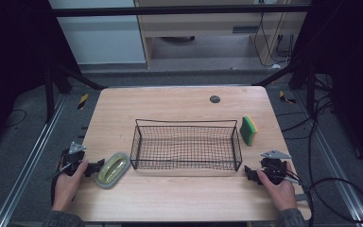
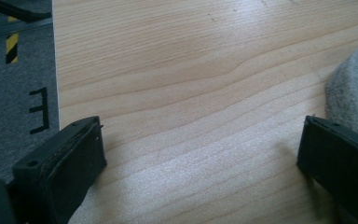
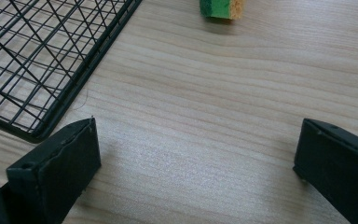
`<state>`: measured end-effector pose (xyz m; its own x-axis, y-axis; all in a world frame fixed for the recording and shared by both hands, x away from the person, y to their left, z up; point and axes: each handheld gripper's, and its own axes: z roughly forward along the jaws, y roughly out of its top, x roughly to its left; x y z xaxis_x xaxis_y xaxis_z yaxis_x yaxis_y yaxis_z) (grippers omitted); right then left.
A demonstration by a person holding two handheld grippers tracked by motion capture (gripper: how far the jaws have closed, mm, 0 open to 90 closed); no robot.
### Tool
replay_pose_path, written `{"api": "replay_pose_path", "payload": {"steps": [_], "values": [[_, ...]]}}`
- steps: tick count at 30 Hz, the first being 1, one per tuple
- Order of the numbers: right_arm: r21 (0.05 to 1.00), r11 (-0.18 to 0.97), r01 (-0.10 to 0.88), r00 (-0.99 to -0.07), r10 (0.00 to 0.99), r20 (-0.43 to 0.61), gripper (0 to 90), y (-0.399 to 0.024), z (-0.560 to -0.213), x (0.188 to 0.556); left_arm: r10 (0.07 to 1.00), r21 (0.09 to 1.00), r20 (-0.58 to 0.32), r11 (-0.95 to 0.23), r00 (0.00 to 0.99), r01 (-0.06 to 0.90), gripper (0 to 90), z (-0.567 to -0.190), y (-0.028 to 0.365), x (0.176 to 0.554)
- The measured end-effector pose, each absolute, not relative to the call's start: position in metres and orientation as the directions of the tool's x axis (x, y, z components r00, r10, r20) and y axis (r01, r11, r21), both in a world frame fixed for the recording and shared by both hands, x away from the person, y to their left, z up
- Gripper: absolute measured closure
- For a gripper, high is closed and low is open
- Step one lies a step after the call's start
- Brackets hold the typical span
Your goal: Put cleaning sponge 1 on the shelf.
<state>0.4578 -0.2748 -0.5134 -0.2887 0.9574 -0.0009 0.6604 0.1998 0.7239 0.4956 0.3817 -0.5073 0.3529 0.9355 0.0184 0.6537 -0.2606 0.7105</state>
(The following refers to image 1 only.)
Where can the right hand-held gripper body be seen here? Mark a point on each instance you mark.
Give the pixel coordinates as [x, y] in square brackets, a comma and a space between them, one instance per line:
[274, 167]

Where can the person's right hand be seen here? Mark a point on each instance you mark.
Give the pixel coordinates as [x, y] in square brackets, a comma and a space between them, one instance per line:
[280, 194]

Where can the white cabinet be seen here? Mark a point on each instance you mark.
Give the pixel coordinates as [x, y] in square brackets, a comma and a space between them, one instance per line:
[102, 41]

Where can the black curtain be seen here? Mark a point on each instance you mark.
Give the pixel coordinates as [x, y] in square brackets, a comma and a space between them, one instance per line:
[349, 69]
[15, 56]

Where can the green yellow sponge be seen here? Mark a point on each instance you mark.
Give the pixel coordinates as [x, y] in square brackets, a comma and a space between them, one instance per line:
[248, 130]

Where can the person's left hand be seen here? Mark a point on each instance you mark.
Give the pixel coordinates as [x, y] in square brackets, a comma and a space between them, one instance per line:
[66, 189]

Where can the grey table bracket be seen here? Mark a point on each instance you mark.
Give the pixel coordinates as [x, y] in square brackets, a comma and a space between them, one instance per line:
[302, 197]

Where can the black metal stand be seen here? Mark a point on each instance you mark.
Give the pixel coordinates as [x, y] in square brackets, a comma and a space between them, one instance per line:
[60, 82]
[299, 75]

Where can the dark round table grommet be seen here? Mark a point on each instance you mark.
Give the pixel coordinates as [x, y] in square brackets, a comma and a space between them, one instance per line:
[215, 99]

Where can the black horizontal bar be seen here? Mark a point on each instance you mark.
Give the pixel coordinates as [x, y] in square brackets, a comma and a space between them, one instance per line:
[179, 10]

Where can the green grey soap dish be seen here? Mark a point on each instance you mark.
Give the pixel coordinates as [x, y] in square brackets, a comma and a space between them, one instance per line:
[112, 170]

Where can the metal floor rail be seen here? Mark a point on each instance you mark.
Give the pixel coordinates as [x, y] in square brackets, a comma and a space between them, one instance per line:
[28, 160]
[331, 164]

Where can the yellow black striped tape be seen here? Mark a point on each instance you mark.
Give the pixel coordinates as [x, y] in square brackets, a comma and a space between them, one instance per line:
[82, 101]
[286, 97]

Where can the light wooden desk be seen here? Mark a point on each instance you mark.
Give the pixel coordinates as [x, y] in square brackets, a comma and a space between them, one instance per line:
[201, 28]

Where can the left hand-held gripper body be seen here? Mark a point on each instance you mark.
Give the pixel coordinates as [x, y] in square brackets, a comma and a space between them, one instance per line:
[74, 159]

